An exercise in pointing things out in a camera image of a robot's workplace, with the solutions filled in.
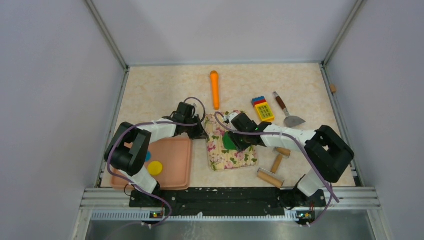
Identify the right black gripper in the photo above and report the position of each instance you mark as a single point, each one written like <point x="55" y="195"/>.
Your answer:
<point x="240" y="146"/>

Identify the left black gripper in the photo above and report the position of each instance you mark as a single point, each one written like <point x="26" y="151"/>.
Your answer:
<point x="199" y="133"/>

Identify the green dough disc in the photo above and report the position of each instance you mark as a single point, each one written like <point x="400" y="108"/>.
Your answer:
<point x="228" y="141"/>

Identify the floral cutting board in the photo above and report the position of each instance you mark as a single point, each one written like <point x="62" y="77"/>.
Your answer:
<point x="220" y="158"/>

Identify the wooden double-ended roller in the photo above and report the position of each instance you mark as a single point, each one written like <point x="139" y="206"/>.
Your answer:
<point x="269" y="176"/>

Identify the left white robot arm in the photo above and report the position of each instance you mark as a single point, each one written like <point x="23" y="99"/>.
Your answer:
<point x="126" y="154"/>

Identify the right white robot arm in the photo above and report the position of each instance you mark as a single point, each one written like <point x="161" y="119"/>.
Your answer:
<point x="326" y="152"/>

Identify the blue dough disc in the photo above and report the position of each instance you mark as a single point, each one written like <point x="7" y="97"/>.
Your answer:
<point x="148" y="156"/>

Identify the yellow dough disc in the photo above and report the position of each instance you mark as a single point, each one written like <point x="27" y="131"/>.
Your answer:
<point x="155" y="168"/>

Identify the pink plastic tray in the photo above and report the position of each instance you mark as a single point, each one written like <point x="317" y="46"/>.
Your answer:
<point x="175" y="154"/>

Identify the colourful toy block stack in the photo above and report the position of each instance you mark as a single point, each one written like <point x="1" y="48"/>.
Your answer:
<point x="263" y="109"/>

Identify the orange toy microphone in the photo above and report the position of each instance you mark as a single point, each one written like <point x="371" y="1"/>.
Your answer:
<point x="214" y="80"/>

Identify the small wooden knob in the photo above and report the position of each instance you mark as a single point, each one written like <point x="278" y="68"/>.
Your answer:
<point x="333" y="88"/>

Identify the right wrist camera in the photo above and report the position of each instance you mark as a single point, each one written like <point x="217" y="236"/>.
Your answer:
<point x="228" y="118"/>

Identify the metal spatula wooden handle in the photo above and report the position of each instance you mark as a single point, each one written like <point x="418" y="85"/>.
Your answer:
<point x="290" y="121"/>

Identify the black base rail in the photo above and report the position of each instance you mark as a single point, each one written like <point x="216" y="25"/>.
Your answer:
<point x="229" y="201"/>

